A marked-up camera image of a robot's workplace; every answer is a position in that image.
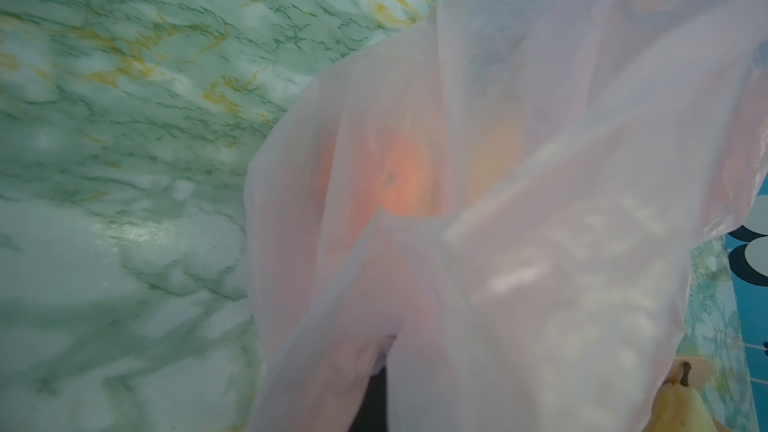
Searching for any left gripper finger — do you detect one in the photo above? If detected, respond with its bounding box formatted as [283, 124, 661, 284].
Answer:
[348, 367, 388, 432]

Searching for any orange fake carrot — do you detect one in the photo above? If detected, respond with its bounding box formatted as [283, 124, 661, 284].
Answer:
[314, 130, 439, 235]

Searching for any pink translucent plastic bag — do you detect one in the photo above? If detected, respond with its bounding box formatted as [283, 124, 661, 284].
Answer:
[244, 0, 767, 431]

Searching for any yellow fake pear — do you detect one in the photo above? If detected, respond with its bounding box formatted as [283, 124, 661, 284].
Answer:
[645, 358, 717, 432]

